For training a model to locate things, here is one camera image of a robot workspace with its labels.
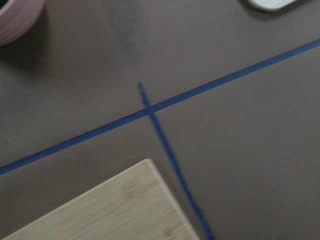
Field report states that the bamboo cutting board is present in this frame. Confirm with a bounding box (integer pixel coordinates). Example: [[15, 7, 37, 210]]
[[0, 159, 199, 240]]

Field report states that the cream bear tray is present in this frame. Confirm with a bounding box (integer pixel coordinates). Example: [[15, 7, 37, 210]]
[[247, 0, 297, 12]]

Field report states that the pink bowl with ice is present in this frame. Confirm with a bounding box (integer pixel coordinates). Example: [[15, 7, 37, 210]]
[[0, 0, 46, 47]]

